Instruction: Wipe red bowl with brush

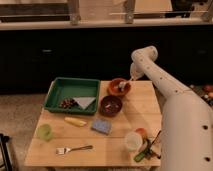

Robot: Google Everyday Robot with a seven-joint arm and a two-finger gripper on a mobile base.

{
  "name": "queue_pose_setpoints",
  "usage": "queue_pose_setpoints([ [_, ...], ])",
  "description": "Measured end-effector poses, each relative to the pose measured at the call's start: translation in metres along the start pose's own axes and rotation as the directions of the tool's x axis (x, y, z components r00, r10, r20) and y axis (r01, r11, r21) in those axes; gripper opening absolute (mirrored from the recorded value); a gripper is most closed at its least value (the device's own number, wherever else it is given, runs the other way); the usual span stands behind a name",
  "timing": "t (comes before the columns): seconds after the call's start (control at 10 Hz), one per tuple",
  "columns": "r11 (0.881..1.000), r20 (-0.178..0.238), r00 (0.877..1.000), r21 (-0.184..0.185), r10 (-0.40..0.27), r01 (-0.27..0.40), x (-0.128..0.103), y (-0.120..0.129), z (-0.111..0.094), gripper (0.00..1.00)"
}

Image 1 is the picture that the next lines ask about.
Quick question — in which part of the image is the white plastic cup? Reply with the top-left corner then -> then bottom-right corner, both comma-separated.
124,132 -> 143,152

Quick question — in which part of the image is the dark maroon bowl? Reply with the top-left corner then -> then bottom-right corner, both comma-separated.
99,95 -> 123,117

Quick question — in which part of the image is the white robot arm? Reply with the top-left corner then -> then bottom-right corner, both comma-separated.
130,46 -> 213,171

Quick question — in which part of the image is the white dish brush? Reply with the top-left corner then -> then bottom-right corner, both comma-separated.
118,78 -> 133,92

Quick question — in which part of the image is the green plastic tray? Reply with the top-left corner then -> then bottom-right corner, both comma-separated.
44,77 -> 100,116

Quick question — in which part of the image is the green plastic cup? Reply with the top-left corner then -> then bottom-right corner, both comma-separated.
36,124 -> 53,141

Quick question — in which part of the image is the red apple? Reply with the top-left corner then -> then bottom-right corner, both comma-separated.
135,128 -> 148,139

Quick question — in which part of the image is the red bowl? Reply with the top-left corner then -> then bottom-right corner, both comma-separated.
107,78 -> 131,97

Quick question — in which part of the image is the wooden table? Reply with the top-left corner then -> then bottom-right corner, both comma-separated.
25,81 -> 161,168

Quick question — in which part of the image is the yellow banana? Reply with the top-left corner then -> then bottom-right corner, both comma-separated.
64,117 -> 87,127

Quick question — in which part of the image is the dark grape bunch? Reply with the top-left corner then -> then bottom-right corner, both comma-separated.
59,98 -> 77,109

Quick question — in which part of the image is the blue sponge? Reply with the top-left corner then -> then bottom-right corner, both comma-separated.
91,119 -> 111,135

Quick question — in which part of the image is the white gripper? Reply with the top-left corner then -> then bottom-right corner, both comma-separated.
130,63 -> 144,81

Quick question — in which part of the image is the grey folded cloth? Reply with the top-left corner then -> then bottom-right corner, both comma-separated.
74,97 -> 95,110

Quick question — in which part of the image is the silver fork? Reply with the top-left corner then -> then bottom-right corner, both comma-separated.
56,145 -> 93,155

